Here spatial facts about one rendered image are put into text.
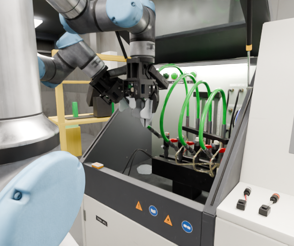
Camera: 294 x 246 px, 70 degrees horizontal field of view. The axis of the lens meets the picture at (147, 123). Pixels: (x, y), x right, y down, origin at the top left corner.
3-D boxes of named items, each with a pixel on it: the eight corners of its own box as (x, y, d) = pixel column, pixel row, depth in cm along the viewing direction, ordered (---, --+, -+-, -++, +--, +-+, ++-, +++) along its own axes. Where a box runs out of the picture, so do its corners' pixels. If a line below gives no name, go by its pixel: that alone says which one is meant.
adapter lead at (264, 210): (266, 217, 56) (267, 210, 55) (258, 214, 57) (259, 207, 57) (280, 200, 64) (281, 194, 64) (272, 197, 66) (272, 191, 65)
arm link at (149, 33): (123, -2, 58) (134, 9, 66) (123, 41, 59) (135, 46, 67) (150, -6, 55) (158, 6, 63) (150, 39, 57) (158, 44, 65)
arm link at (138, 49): (141, 46, 68) (161, 43, 63) (141, 61, 69) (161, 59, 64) (124, 43, 62) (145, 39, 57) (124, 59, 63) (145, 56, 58)
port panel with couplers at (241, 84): (221, 139, 108) (225, 77, 103) (224, 137, 111) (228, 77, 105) (249, 143, 100) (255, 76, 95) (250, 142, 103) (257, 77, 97)
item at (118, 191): (84, 194, 105) (82, 163, 102) (91, 190, 108) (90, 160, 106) (199, 257, 66) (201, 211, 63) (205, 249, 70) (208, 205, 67)
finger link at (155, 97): (143, 112, 67) (143, 84, 66) (147, 112, 68) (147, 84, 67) (155, 113, 64) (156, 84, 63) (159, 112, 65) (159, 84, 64)
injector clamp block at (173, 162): (151, 186, 104) (151, 157, 101) (163, 179, 112) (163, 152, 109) (219, 213, 83) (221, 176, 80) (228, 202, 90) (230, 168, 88)
